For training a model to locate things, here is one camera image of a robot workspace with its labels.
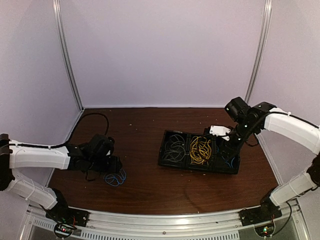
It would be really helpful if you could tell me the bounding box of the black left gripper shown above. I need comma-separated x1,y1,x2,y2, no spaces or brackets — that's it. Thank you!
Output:
88,155,122,173

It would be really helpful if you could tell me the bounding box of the blue cable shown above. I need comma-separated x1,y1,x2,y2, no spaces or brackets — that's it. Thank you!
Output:
216,147,237,169
103,168,127,187

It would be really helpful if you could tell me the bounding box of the aluminium frame post right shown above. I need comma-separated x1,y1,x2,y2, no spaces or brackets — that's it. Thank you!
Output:
244,0,273,104

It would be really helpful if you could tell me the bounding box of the aluminium front rail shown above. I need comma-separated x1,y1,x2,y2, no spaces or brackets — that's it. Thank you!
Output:
18,194,308,240

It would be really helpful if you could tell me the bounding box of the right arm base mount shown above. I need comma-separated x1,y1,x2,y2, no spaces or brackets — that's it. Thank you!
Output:
238,203,282,227

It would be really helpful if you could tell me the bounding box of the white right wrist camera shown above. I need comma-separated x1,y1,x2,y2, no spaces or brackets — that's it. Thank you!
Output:
204,125,231,141

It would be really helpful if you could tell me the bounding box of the aluminium frame post left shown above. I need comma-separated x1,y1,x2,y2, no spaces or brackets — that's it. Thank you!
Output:
52,0,84,111

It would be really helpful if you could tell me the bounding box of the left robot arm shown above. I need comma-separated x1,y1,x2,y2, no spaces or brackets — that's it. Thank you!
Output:
0,125,122,222

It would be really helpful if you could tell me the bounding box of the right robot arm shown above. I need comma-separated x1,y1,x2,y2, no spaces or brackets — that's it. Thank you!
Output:
219,97,320,221

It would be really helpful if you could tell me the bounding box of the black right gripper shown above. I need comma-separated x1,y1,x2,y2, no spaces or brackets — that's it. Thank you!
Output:
218,120,258,156

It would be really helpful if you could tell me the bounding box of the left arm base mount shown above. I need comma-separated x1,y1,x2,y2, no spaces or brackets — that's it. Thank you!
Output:
42,206,90,227

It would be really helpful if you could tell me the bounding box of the grey cable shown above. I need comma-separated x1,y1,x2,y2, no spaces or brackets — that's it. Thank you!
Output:
161,134,187,163

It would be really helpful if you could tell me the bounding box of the aluminium frame post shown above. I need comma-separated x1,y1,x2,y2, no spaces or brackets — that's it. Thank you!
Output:
244,0,273,104
52,0,84,111

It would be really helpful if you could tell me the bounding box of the black three-compartment bin tray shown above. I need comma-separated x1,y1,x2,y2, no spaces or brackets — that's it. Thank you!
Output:
158,130,241,175

